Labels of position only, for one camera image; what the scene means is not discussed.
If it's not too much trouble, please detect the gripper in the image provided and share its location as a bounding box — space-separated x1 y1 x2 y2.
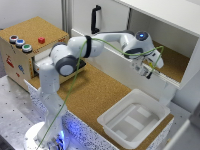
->
132 58 154 80

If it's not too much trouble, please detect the yellow block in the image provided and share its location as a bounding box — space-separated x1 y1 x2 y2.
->
148 62 157 72

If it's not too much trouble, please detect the white cabinet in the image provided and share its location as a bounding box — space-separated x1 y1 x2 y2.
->
70 0 200 108

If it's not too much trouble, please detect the white plastic box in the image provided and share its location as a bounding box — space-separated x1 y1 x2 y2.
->
96 88 171 150

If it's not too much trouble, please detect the white sliding door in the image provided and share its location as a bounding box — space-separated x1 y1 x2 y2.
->
71 0 132 39

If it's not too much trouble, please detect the green button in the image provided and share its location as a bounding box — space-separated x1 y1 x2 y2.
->
21 43 34 54

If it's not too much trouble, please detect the blue button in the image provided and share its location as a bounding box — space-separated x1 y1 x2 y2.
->
15 38 26 48

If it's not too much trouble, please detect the wooden drawer box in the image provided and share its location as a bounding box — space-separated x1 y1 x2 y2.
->
0 16 70 92

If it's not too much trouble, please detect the red button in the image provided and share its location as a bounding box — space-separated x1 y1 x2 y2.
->
8 34 19 44

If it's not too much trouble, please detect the green cable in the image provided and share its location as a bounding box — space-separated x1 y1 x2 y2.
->
34 37 165 150

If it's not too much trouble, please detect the black door handle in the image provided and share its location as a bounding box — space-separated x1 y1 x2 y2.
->
90 4 102 35

